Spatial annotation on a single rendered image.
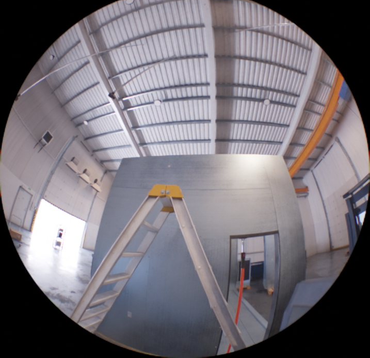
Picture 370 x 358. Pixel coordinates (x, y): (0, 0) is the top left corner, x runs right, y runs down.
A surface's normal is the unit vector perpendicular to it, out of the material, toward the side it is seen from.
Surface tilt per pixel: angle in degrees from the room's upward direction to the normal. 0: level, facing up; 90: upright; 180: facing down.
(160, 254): 90
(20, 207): 90
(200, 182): 90
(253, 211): 90
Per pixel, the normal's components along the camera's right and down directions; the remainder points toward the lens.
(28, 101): 0.99, 0.00
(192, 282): -0.14, -0.56
